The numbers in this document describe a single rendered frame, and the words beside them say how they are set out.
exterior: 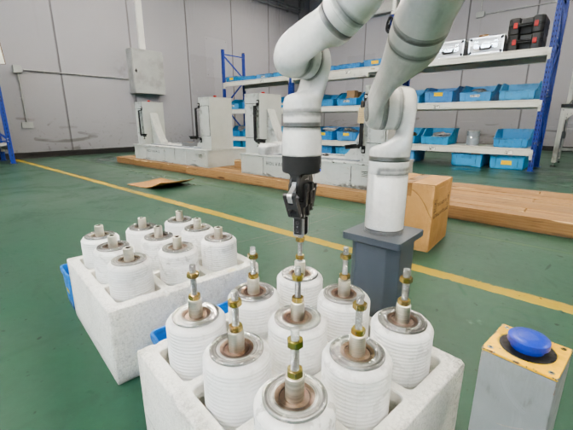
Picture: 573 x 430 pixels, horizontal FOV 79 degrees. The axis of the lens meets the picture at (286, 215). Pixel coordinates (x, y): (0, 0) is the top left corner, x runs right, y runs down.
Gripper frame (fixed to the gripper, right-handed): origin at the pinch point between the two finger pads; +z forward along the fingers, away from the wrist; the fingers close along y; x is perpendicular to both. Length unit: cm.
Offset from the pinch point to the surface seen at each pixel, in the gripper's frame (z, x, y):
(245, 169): 24, 140, 225
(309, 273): 10.3, -1.7, 0.6
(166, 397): 18.9, 9.5, -30.5
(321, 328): 10.8, -9.9, -16.8
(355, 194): 31, 26, 179
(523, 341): 2.5, -34.1, -22.8
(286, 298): 14.0, 1.3, -4.6
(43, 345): 35, 64, -15
